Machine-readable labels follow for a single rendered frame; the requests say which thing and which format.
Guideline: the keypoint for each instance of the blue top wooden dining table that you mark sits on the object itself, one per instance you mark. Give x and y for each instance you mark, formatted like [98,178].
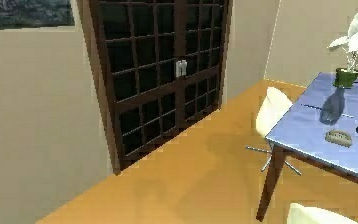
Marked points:
[330,123]

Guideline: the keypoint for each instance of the dark brown glazed double door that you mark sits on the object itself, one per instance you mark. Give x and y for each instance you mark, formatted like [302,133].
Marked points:
[160,76]

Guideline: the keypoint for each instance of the cream chair with metal legs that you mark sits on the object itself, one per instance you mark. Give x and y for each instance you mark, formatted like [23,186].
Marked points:
[273,111]
[315,215]

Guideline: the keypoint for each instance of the white leaf plant green pot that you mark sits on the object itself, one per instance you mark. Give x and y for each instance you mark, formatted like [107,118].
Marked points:
[353,43]

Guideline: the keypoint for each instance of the dark framed wall picture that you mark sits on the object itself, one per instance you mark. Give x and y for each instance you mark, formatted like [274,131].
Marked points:
[27,12]

